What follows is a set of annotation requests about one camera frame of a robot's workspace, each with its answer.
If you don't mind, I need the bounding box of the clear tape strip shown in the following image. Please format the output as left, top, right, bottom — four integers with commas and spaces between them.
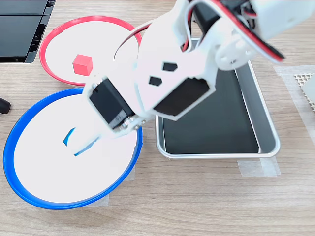
81, 193, 110, 208
124, 161, 136, 182
237, 157, 282, 177

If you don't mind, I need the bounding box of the red cube block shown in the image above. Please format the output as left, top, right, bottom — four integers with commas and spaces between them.
72, 54, 93, 76

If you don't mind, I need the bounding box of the red-rimmed white dish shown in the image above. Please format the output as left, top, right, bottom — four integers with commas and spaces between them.
39, 16, 143, 87

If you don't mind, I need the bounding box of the silver metal tray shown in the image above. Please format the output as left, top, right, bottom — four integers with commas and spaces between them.
155, 38, 281, 159

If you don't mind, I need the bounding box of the wide clear tape patch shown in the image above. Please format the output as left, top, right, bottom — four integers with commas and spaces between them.
273, 65, 315, 144

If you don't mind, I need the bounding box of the thick red black servo cable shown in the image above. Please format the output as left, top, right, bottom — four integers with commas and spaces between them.
209, 0, 285, 62

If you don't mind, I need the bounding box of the black flat device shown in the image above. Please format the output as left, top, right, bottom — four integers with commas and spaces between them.
0, 0, 57, 64

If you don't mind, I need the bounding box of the thin red servo cable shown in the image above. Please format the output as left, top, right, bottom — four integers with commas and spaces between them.
113, 21, 154, 62

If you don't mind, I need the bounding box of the white perforated mat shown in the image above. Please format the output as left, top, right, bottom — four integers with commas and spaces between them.
294, 73, 315, 112

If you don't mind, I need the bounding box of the black tray liner mat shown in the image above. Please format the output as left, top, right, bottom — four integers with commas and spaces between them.
161, 68, 259, 155

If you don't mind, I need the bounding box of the blue-rimmed white dish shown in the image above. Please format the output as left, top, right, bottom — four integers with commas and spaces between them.
2, 88, 143, 210

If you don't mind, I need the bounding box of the blue cube block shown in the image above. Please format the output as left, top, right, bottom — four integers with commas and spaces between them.
63, 127, 99, 157

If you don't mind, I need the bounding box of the small black rounded object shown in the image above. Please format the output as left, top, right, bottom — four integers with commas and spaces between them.
0, 97, 11, 115

